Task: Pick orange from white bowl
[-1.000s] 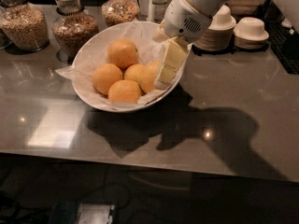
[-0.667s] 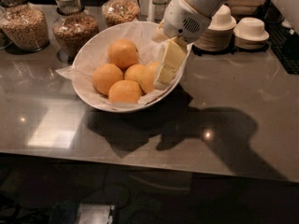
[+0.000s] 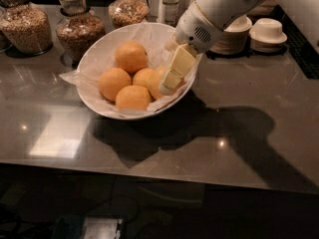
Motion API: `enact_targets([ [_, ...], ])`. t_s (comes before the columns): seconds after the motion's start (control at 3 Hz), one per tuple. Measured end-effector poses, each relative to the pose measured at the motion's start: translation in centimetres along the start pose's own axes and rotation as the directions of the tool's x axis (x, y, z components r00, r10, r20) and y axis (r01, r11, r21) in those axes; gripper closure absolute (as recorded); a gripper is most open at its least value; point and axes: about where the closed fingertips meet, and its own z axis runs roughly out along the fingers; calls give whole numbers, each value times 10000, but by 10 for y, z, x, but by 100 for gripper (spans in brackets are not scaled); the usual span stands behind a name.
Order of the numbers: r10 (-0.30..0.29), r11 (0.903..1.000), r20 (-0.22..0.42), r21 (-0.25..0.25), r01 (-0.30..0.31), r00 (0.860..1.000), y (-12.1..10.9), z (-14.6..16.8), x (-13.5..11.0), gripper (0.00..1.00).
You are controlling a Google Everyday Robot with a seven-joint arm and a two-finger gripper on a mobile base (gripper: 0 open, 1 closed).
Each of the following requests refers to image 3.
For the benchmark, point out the clear glass bottle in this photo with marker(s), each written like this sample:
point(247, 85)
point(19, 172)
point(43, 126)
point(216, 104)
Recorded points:
point(169, 11)

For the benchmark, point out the orange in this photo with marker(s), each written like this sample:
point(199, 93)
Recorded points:
point(131, 56)
point(143, 77)
point(112, 81)
point(133, 98)
point(154, 81)

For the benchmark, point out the left glass cereal jar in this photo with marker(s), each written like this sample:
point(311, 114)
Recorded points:
point(27, 28)

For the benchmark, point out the short stack paper bowls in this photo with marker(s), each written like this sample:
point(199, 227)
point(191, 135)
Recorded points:
point(267, 36)

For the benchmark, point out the far left glass jar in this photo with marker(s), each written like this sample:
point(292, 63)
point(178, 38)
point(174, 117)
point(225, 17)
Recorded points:
point(5, 44)

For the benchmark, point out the white oval bowl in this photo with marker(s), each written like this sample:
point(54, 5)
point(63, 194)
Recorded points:
point(99, 53)

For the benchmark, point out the tall stack paper bowls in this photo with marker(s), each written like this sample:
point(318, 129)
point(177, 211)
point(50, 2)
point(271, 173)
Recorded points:
point(234, 37)

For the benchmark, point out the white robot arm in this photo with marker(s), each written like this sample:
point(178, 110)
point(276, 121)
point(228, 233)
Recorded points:
point(303, 13)

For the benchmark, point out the right glass cereal jar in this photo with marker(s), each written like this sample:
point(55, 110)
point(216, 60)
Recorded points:
point(127, 12)

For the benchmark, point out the middle glass granola jar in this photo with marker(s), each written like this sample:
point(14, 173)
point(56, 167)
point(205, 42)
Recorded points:
point(78, 30)

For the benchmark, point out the white paper bowl liner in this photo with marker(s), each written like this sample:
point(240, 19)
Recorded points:
point(99, 60)

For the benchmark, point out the glass cereal jar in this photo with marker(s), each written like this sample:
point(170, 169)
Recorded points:
point(27, 28)
point(127, 12)

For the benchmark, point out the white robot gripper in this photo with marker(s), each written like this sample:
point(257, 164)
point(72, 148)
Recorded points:
point(194, 29)

